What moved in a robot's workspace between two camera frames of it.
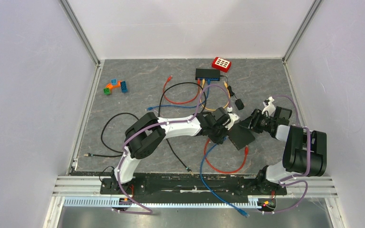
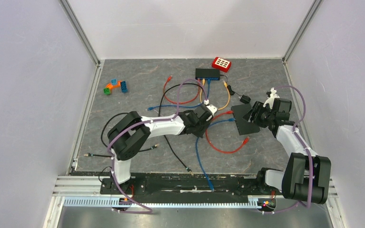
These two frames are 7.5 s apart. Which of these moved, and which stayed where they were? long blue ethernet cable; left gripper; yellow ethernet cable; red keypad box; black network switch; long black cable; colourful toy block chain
Moved: left gripper
Stayed: long black cable; long blue ethernet cable; colourful toy block chain; red keypad box; yellow ethernet cable; black network switch
